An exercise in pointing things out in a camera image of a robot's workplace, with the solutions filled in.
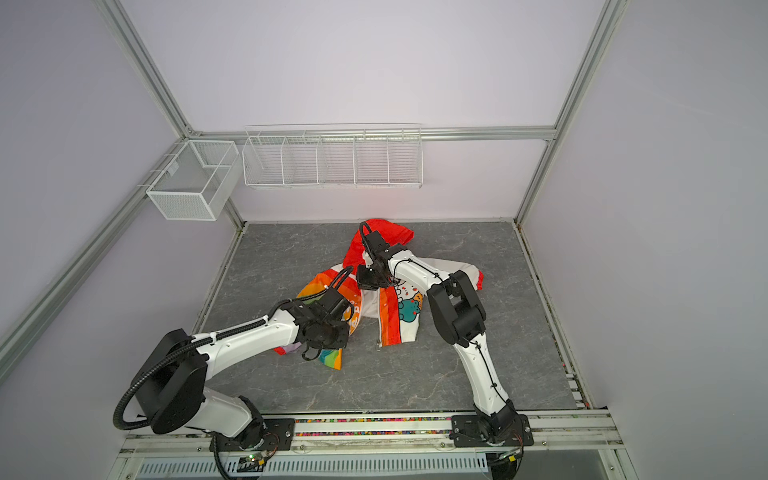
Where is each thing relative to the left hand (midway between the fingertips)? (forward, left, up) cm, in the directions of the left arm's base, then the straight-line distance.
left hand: (343, 345), depth 84 cm
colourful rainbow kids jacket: (+9, -15, 0) cm, 18 cm away
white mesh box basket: (+49, +47, +21) cm, 71 cm away
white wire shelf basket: (+60, -15, +22) cm, 65 cm away
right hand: (+19, -4, 0) cm, 20 cm away
